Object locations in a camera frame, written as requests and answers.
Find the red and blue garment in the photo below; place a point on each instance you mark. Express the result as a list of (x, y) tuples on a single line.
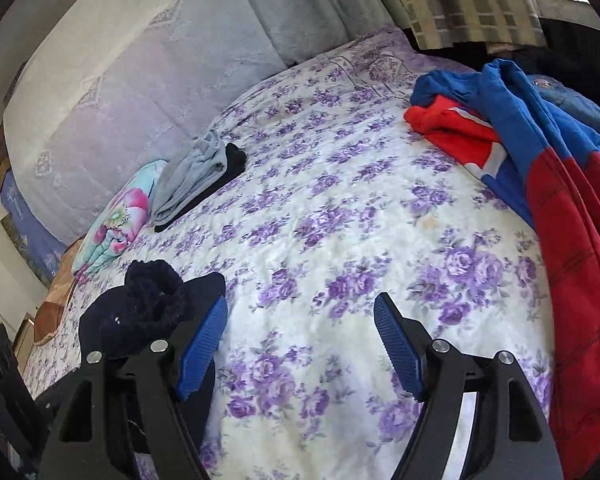
[(450, 125)]

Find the blue denim garment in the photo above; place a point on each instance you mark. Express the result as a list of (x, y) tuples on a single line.
[(580, 105)]

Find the folded teal floral blanket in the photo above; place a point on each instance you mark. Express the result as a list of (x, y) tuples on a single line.
[(120, 220)]

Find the folded black garment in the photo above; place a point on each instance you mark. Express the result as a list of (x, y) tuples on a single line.
[(232, 162)]

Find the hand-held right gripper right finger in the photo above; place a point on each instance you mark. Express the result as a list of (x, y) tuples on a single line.
[(397, 345)]

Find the folded grey garment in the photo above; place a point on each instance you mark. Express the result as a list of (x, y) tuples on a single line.
[(190, 175)]

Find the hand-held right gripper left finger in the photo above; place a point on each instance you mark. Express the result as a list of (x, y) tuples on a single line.
[(202, 350)]

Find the dark navy pants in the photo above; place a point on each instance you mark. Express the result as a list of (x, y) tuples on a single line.
[(140, 305)]

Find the blue and red hoodie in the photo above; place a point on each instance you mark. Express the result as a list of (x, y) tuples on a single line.
[(565, 210)]

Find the checked curtain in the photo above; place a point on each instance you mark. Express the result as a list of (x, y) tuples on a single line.
[(455, 5)]

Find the lavender lace headboard cover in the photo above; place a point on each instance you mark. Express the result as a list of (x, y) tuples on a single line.
[(130, 85)]

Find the brown pillow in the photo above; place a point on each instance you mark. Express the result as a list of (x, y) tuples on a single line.
[(55, 305)]

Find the purple floral bed sheet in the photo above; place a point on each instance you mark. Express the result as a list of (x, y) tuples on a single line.
[(330, 210)]

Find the blue printed board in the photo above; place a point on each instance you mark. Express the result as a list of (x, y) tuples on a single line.
[(25, 220)]

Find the grey lace pillow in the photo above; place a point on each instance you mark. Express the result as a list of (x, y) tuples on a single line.
[(320, 5)]

